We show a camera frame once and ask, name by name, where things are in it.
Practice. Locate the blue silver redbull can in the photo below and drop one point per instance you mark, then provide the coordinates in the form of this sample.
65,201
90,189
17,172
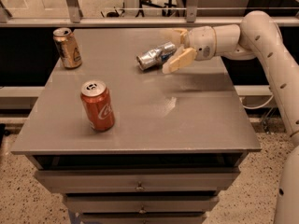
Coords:
156,56

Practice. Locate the grey drawer cabinet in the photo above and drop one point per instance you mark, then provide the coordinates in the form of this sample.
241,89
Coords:
191,119

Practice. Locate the top grey drawer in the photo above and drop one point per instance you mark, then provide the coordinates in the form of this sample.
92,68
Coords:
132,181

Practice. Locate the gold beverage can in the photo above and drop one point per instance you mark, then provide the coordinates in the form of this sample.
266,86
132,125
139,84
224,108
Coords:
67,47

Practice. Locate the middle grey drawer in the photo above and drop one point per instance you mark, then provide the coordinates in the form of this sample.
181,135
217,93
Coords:
187,202

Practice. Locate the grey metal railing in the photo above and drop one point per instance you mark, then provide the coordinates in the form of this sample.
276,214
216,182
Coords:
140,13

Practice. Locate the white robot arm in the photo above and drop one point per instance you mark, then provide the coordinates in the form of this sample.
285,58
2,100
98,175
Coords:
256,36

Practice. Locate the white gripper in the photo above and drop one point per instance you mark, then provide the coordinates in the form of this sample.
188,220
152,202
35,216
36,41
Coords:
201,42

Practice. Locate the red coca-cola can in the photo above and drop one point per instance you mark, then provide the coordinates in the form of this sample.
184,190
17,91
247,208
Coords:
95,97

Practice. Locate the grey drawer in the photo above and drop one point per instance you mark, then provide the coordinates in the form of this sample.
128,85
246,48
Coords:
160,218
187,202
132,181

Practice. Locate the bottom grey drawer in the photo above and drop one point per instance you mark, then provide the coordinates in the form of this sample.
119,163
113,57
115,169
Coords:
160,218

